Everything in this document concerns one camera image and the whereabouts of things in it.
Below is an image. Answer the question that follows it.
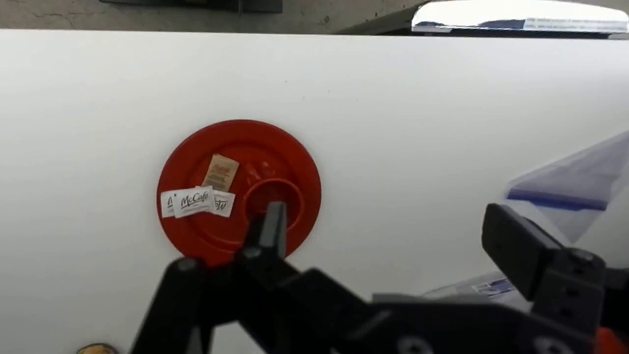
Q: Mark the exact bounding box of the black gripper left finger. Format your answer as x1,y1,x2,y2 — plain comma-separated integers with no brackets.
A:
130,198,395,354

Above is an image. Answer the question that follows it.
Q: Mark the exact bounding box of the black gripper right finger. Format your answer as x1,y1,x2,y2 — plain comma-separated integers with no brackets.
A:
480,202,629,338

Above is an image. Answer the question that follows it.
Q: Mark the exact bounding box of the red ceramic cup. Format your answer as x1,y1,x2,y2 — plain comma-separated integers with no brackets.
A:
244,175,307,232

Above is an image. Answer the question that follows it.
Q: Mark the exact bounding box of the red speckled plate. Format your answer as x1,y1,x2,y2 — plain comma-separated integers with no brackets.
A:
155,118,324,267

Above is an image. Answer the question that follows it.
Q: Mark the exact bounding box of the white paper with blue print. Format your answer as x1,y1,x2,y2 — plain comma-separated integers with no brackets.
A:
423,269,535,314

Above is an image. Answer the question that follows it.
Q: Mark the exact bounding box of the clear plastic zip bag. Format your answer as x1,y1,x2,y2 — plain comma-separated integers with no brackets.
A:
503,128,629,250

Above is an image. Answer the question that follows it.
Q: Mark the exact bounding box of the white printed logo packet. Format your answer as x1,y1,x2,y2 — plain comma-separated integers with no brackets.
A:
171,185,218,220

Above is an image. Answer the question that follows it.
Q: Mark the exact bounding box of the brown sugar packet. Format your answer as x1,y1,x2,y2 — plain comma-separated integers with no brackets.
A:
201,153,242,194

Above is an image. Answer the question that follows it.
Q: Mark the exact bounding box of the round brass disc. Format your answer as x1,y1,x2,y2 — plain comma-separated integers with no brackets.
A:
73,340,122,354

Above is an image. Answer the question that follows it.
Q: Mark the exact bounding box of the white book with blue stripe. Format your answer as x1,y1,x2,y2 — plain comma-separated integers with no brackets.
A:
409,0,629,39

